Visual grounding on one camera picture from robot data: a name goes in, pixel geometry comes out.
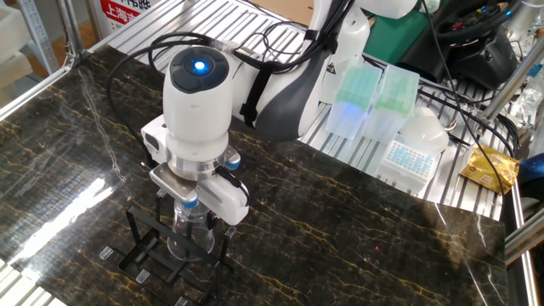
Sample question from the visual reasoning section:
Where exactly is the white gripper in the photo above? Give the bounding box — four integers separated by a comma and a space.
139, 114, 251, 230

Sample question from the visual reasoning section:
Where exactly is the clear plastic cup with handle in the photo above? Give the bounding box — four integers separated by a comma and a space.
166, 199, 216, 262

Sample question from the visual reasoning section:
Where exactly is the green pipette tip box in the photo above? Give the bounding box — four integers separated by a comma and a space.
325, 63, 383, 141
360, 63, 421, 145

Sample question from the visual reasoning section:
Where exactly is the blue pipette tip box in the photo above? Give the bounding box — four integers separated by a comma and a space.
374, 138, 442, 196

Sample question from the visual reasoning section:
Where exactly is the red and white sign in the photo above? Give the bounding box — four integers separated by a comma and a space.
99, 0, 161, 37

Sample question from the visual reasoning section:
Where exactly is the brown cardboard sheet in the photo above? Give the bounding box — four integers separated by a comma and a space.
246, 0, 318, 26

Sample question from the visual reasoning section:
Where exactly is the white translucent plastic lid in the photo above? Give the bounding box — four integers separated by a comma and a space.
397, 105, 451, 155

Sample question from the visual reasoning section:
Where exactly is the perforated metal shelf upright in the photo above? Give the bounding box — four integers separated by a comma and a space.
16, 0, 60, 76

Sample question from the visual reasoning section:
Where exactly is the green board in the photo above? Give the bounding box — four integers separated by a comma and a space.
367, 8, 430, 65

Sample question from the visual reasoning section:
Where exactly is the white foam box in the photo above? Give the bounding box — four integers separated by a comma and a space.
0, 3, 34, 88

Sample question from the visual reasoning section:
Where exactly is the gold foil packet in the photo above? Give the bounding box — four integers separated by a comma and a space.
458, 143, 520, 196

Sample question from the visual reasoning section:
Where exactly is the black racing steering wheel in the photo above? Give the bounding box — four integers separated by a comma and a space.
399, 0, 520, 91

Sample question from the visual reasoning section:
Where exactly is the dark blue object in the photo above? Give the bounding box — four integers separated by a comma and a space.
518, 152, 544, 201

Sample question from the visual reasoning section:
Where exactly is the clear plastic bag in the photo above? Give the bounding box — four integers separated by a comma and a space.
507, 63, 544, 133

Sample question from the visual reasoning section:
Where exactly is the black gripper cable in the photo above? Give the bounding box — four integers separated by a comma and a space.
214, 165, 252, 201

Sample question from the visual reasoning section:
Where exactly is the black wire cup rack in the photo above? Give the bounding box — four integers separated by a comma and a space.
98, 185, 238, 306

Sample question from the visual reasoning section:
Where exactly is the black camera cable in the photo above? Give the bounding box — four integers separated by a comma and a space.
105, 32, 213, 169

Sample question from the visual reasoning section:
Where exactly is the black velcro strap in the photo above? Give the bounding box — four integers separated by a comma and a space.
239, 61, 277, 128

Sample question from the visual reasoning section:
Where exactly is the thin black cable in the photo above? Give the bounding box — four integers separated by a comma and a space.
418, 0, 509, 195

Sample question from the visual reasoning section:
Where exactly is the aluminium frame post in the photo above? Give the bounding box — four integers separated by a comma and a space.
479, 36, 544, 124

